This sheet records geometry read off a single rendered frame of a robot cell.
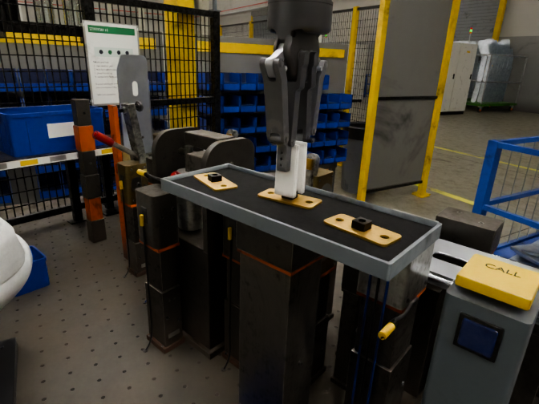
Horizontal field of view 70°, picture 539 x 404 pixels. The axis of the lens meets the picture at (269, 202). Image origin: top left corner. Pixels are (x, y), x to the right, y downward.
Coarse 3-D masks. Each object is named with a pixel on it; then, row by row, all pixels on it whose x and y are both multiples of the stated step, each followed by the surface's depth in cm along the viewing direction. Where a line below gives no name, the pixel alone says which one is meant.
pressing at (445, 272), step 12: (444, 240) 80; (444, 252) 75; (456, 252) 75; (468, 252) 75; (480, 252) 75; (432, 264) 70; (444, 264) 70; (516, 264) 71; (432, 276) 66; (444, 276) 66; (444, 288) 65
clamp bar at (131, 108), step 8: (128, 104) 103; (136, 104) 107; (120, 112) 104; (128, 112) 104; (128, 120) 106; (136, 120) 106; (128, 128) 107; (136, 128) 107; (128, 136) 109; (136, 136) 107; (136, 144) 108; (144, 152) 110
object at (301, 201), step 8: (264, 192) 54; (272, 192) 55; (296, 192) 52; (280, 200) 51; (288, 200) 51; (296, 200) 51; (304, 200) 51; (312, 200) 52; (320, 200) 52; (312, 208) 49
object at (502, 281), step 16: (480, 256) 39; (464, 272) 36; (480, 272) 36; (496, 272) 36; (512, 272) 36; (528, 272) 36; (480, 288) 34; (496, 288) 33; (512, 288) 33; (528, 288) 33; (512, 304) 33; (528, 304) 32
